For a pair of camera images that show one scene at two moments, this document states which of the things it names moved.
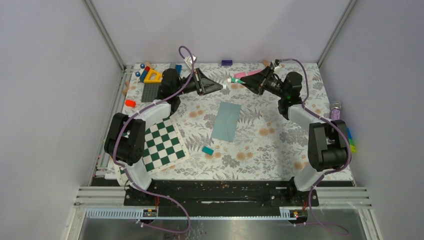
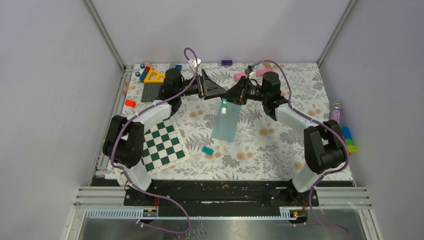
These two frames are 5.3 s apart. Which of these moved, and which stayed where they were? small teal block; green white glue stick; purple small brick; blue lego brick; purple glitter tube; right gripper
Moved: green white glue stick; right gripper
Stayed: purple glitter tube; blue lego brick; small teal block; purple small brick
